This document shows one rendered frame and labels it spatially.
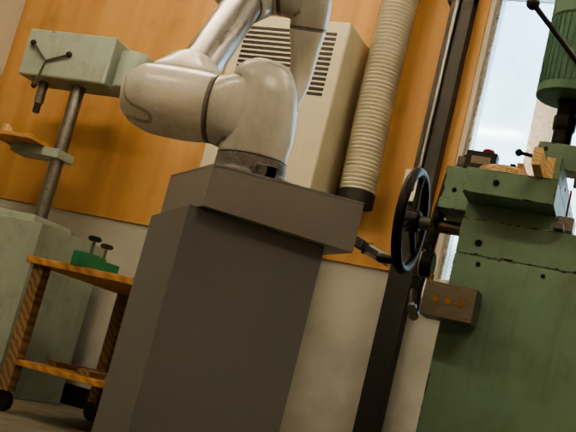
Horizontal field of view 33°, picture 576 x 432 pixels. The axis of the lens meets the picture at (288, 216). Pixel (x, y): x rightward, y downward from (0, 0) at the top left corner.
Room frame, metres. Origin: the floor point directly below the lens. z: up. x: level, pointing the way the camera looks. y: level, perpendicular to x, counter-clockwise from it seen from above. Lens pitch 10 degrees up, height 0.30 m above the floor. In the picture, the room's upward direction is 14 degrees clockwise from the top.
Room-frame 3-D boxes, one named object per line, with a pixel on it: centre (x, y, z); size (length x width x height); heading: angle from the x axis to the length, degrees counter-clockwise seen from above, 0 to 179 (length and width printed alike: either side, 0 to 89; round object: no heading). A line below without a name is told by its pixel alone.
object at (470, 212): (2.41, -0.58, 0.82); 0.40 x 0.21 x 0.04; 159
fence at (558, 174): (2.38, -0.67, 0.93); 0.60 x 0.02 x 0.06; 159
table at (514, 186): (2.43, -0.54, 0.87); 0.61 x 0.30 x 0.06; 159
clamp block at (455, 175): (2.46, -0.46, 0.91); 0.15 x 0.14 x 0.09; 159
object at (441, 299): (2.20, -0.41, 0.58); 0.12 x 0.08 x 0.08; 69
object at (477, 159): (2.46, -0.45, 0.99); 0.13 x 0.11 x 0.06; 159
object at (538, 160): (2.28, -0.60, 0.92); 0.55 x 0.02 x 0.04; 159
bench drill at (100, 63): (4.15, 1.03, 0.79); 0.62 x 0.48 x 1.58; 67
